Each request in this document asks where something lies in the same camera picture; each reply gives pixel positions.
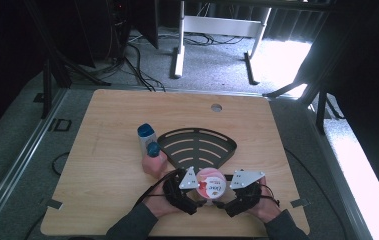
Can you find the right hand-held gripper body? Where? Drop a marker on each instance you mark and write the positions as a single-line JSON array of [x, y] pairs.
[[243, 200]]

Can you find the grey tape piece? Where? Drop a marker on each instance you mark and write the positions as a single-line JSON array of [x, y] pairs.
[[300, 202], [53, 204]]

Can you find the white desk frame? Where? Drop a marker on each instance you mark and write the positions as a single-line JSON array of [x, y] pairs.
[[220, 26]]

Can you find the black metal stand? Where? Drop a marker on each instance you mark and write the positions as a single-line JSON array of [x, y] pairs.
[[47, 86], [321, 110]]

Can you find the person's left hand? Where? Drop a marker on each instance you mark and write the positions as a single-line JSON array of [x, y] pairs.
[[155, 203]]

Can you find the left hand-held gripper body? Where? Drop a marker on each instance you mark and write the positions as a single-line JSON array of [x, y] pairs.
[[177, 195]]

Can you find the black fan-shaped corner rack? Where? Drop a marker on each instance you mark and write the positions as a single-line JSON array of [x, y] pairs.
[[197, 148]]

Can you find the person's right hand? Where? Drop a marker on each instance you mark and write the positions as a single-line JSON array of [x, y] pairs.
[[268, 208]]

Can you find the metal floor rail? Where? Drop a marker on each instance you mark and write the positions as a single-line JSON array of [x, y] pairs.
[[20, 156]]

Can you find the pink jar with white label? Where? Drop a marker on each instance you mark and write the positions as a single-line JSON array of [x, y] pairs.
[[211, 185]]

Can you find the black computer tower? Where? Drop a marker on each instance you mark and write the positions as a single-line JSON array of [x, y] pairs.
[[118, 20]]

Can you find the dark curtain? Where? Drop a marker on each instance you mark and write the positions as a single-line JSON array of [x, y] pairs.
[[293, 23]]

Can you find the white bottle with blue cap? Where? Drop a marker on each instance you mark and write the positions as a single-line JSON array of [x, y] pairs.
[[146, 135]]

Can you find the pink bottle with blue cap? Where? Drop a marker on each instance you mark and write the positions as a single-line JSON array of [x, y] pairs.
[[154, 163]]

